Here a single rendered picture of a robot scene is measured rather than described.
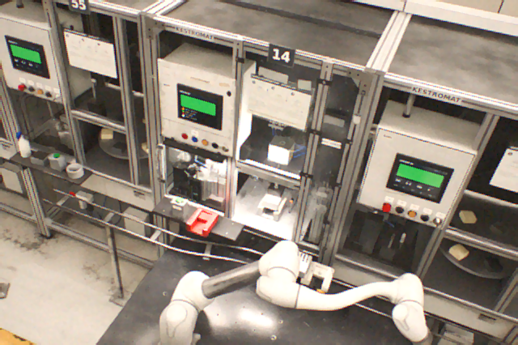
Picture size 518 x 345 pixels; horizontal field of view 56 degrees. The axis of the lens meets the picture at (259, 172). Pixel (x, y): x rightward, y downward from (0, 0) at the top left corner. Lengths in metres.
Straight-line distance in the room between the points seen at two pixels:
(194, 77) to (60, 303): 2.02
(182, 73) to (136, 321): 1.31
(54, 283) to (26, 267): 0.28
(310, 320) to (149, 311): 0.87
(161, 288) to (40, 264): 1.41
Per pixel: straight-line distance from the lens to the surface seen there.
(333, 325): 2.77
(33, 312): 3.75
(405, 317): 2.08
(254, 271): 2.26
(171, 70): 2.45
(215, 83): 2.35
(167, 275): 2.89
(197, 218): 2.81
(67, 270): 3.91
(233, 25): 2.41
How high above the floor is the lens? 2.94
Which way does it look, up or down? 39 degrees down
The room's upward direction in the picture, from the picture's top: 6 degrees clockwise
